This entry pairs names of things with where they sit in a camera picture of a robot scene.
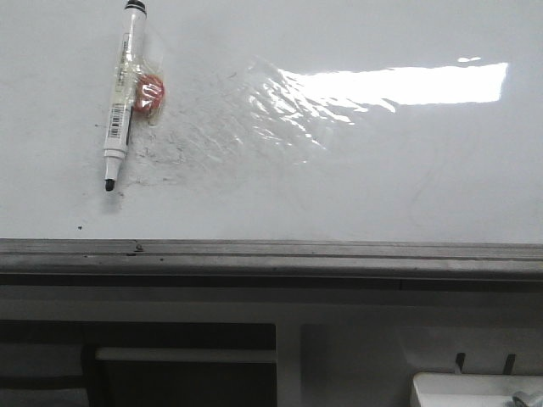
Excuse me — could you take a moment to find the grey aluminium whiteboard frame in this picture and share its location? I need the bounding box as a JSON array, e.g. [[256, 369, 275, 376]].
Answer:
[[1, 238, 542, 292]]

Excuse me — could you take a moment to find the white whiteboard marker pen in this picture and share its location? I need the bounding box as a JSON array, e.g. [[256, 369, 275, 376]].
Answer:
[[104, 1, 147, 192]]

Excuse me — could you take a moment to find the white horizontal bar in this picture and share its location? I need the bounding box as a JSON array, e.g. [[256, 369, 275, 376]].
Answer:
[[95, 347, 277, 364]]

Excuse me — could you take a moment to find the red round magnet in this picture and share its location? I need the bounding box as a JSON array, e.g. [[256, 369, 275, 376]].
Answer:
[[134, 74, 165, 115]]

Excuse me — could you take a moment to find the white box lower right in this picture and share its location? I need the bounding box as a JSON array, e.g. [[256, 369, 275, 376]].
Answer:
[[410, 373, 542, 406]]

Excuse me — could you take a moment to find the white whiteboard surface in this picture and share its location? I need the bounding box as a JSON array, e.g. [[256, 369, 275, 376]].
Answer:
[[1, 1, 542, 243]]

